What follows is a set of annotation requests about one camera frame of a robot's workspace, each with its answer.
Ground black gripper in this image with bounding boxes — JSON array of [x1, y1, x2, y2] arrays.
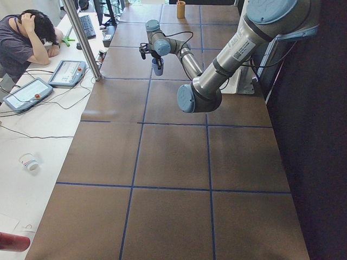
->
[[139, 43, 162, 70]]

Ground blue plastic cup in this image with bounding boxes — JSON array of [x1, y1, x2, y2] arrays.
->
[[151, 58, 164, 76]]

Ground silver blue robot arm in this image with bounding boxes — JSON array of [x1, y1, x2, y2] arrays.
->
[[139, 1, 321, 113]]

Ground tan wooden cup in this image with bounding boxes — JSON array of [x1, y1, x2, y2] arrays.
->
[[176, 1, 186, 19]]

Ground white paper cup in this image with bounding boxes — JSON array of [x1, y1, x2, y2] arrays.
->
[[19, 153, 39, 174]]

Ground black monitor stand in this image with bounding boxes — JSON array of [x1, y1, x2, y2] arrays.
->
[[93, 0, 117, 30]]

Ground black keyboard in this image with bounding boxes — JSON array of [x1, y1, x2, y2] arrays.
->
[[79, 15, 96, 39]]

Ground far teach pendant tablet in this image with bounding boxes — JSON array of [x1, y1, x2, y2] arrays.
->
[[48, 60, 86, 88]]

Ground teach pendant tablet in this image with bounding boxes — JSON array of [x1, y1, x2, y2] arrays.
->
[[48, 60, 86, 88], [3, 78, 53, 113]]

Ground green plastic tool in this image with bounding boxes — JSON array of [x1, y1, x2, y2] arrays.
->
[[61, 36, 75, 47]]

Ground seated person in grey shirt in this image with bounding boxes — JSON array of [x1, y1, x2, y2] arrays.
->
[[1, 9, 63, 83]]

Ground brown paper table cover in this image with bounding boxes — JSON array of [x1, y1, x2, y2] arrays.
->
[[27, 5, 309, 259]]

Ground near teach pendant tablet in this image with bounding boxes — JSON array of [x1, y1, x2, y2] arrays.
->
[[3, 78, 53, 113]]

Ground white paper sheet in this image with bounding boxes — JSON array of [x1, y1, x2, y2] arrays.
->
[[0, 213, 20, 233]]

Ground red cylinder object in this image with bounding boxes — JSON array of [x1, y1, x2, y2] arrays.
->
[[0, 232, 30, 252]]

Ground aluminium frame post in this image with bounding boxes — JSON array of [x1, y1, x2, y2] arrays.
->
[[63, 0, 102, 81]]

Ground black cable on desk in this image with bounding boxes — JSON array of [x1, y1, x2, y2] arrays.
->
[[0, 69, 94, 140]]

